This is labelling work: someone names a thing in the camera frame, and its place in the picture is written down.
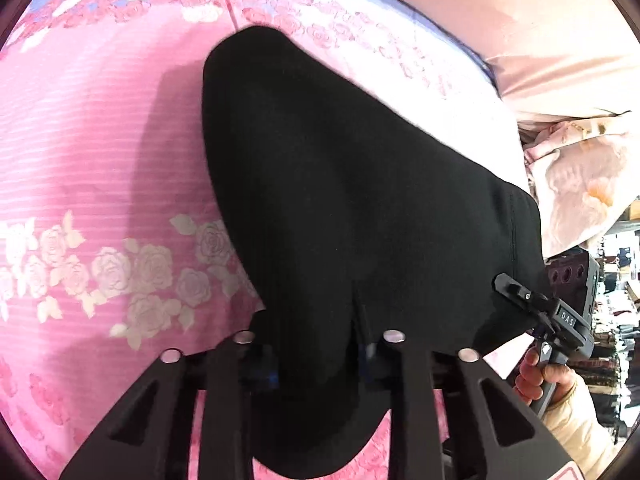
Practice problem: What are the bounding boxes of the pink floral quilt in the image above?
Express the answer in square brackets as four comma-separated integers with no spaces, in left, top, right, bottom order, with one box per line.
[516,110,639,258]

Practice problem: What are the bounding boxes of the person's right hand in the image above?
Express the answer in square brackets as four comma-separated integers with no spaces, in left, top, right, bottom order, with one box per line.
[513,348,577,405]

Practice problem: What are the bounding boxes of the pink blue floral bedsheet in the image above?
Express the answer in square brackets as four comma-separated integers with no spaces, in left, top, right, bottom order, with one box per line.
[1,0,527,479]

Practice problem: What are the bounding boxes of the cream sleeve right forearm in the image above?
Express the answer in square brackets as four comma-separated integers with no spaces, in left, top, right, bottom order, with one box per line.
[542,375,618,479]

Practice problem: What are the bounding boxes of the black fleece-lined pants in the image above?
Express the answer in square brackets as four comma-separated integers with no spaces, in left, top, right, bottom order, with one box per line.
[202,27,544,479]

